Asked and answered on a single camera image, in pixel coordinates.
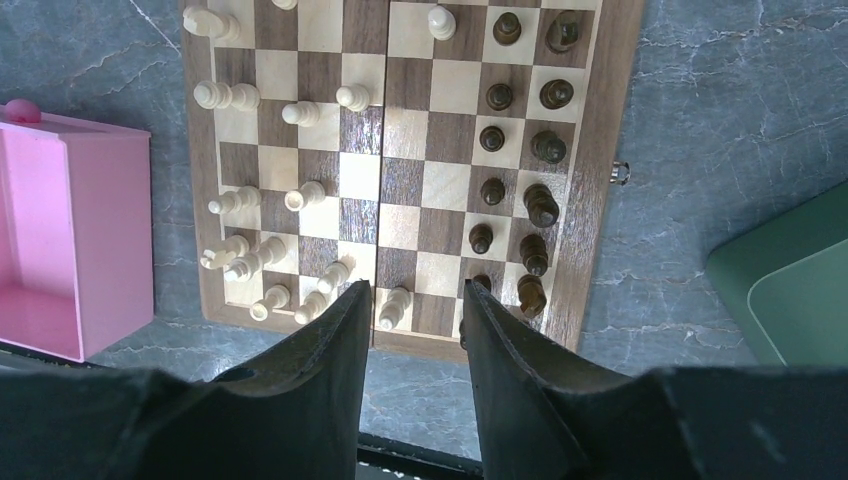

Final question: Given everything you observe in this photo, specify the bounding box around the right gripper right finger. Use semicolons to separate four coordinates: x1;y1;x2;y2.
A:
462;280;630;479

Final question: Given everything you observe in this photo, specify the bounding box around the pink plastic bin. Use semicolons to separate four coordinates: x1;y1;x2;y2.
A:
1;99;154;362

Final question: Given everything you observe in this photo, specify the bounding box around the wooden chess board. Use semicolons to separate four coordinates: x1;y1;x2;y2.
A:
179;1;644;361

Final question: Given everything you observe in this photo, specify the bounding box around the green plastic bin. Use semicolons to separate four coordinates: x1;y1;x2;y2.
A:
706;183;847;367

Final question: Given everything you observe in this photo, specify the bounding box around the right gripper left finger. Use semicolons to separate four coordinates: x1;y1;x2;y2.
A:
213;280;373;479

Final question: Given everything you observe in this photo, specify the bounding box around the white knight chess piece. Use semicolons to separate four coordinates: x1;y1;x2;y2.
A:
183;5;241;41

